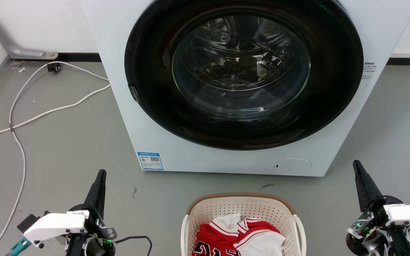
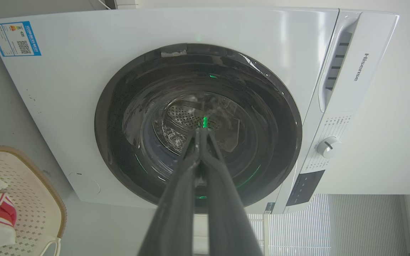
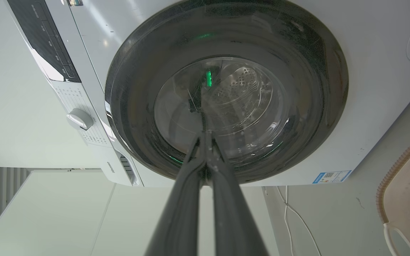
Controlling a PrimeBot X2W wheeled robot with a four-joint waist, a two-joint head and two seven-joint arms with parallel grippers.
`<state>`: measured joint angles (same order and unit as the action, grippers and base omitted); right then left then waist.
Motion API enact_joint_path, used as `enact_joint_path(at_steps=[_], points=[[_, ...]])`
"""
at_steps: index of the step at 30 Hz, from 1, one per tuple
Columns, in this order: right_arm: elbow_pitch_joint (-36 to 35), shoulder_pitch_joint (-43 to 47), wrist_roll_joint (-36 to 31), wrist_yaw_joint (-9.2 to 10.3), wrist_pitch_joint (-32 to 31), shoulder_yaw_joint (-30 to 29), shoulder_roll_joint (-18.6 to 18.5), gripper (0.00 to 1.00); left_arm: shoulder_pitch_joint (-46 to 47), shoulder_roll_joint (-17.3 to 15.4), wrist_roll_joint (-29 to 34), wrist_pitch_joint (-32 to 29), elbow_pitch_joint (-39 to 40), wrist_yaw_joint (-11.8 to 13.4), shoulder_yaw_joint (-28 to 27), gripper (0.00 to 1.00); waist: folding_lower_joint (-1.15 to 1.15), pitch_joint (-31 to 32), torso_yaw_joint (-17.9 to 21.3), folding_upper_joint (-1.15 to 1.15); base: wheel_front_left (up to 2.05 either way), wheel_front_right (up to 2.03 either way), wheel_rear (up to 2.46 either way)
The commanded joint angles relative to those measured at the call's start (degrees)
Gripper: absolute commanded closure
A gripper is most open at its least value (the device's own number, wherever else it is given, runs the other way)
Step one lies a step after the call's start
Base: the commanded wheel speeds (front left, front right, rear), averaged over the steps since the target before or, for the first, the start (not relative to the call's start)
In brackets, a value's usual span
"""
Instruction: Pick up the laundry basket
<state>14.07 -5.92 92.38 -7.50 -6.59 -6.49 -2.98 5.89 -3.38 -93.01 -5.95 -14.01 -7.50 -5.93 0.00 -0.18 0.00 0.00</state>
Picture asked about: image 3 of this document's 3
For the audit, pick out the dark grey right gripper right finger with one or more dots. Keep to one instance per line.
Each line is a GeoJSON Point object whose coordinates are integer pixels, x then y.
{"type": "Point", "coordinates": [233, 220]}

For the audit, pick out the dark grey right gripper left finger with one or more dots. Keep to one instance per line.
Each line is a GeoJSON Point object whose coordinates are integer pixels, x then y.
{"type": "Point", "coordinates": [180, 217]}

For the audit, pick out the beige plastic laundry basket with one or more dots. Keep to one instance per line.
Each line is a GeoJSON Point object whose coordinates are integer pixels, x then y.
{"type": "Point", "coordinates": [409, 199]}

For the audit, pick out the blue energy label sticker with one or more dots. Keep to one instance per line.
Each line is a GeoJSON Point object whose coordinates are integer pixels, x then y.
{"type": "Point", "coordinates": [331, 176]}

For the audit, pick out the white cabinet panel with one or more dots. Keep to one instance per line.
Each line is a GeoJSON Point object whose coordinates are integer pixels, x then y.
{"type": "Point", "coordinates": [48, 213]}

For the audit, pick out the round dark washing machine door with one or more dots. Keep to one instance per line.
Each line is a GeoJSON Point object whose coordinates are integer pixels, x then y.
{"type": "Point", "coordinates": [226, 89]}

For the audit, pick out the silver washing machine dial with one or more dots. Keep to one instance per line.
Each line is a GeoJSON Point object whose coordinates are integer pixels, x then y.
{"type": "Point", "coordinates": [79, 119]}

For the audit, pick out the white front-load washing machine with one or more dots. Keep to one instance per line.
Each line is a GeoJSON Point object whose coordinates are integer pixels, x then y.
{"type": "Point", "coordinates": [368, 106]}

